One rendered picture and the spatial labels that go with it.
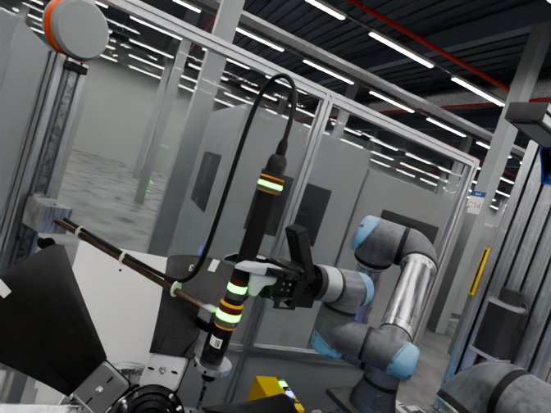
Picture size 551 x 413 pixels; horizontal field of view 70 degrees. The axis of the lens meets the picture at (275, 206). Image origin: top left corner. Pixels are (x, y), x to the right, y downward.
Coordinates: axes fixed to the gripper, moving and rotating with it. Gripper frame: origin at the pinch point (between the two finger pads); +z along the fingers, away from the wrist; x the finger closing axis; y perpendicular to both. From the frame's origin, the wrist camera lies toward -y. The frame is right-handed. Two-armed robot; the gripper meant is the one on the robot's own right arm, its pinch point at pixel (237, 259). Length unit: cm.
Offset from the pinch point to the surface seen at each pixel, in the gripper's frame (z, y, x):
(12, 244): 30, 22, 61
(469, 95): -922, -399, 589
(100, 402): 14.1, 30.9, 5.9
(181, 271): -0.7, 10.7, 21.9
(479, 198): -618, -94, 300
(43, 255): 27.4, 9.6, 17.5
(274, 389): -41, 43, 24
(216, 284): -5.9, 10.2, 14.3
